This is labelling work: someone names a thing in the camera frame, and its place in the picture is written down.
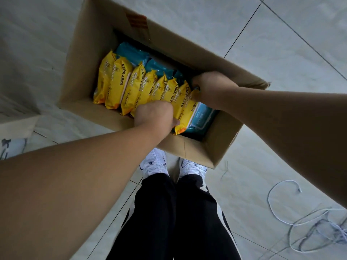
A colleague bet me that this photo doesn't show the large open cardboard box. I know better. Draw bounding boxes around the large open cardboard box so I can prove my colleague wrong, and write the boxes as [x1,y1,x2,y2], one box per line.
[58,0,271,169]

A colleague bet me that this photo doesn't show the white cable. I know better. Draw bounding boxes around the white cable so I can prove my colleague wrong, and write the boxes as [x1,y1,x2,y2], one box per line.
[267,180,347,227]

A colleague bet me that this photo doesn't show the teal wipes packet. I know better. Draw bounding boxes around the teal wipes packet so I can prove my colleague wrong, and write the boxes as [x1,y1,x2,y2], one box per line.
[116,42,151,67]
[145,58,177,79]
[173,70,187,85]

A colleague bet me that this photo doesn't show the yellow wipes pack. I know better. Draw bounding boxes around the yellow wipes pack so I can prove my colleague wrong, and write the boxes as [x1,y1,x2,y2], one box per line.
[173,88,202,135]

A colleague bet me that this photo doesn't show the white right sneaker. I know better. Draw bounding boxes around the white right sneaker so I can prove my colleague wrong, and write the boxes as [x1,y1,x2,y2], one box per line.
[178,158,208,179]

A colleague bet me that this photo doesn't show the row of yellow packets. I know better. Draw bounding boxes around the row of yellow packets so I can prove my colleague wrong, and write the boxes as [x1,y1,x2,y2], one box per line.
[93,50,191,118]

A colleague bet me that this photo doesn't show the grey tangled cable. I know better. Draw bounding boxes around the grey tangled cable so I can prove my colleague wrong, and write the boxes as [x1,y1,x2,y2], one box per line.
[288,208,347,254]

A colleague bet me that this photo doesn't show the white sheet with black print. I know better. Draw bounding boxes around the white sheet with black print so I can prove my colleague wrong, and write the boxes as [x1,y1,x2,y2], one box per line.
[0,138,28,161]

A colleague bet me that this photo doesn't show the person's left forearm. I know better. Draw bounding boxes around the person's left forearm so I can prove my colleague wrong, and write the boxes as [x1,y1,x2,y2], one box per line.
[0,125,169,260]

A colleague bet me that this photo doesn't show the person's right forearm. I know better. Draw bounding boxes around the person's right forearm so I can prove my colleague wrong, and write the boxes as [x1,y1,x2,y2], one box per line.
[220,86,347,209]

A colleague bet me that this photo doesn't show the person's left hand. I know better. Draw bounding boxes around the person's left hand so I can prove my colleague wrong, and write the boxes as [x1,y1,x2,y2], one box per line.
[134,100,180,139]

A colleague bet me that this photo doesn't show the person's right hand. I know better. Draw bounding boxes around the person's right hand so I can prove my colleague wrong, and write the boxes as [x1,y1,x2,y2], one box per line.
[191,71,239,111]

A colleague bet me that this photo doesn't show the white left sneaker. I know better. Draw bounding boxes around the white left sneaker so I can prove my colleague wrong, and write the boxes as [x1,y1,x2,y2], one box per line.
[139,148,170,179]

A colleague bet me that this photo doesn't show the light blue wipes packet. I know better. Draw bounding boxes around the light blue wipes packet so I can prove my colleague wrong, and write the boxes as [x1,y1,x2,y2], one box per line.
[185,102,218,134]

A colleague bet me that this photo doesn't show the black white-striped trousers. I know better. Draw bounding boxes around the black white-striped trousers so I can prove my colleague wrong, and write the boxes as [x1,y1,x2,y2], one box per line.
[106,173,242,260]

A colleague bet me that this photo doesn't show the white sneaker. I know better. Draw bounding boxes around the white sneaker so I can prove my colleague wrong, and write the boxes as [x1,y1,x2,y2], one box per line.
[139,148,170,179]
[178,158,208,179]

